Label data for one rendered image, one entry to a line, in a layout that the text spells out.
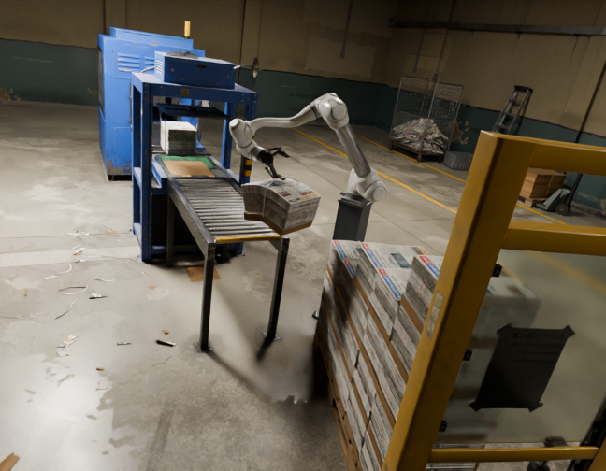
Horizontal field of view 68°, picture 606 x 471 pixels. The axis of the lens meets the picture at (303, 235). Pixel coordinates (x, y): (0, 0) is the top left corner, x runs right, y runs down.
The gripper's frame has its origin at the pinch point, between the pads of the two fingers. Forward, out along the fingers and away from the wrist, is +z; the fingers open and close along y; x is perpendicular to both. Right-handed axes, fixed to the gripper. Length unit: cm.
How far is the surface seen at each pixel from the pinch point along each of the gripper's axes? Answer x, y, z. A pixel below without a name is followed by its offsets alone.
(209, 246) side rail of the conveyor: 38, 52, -16
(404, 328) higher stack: 49, 18, 119
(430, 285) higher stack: 54, -7, 125
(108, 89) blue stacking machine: -78, 43, -367
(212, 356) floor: 39, 129, -1
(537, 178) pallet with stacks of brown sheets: -635, 98, 6
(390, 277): 27, 14, 97
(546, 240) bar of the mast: 78, -47, 155
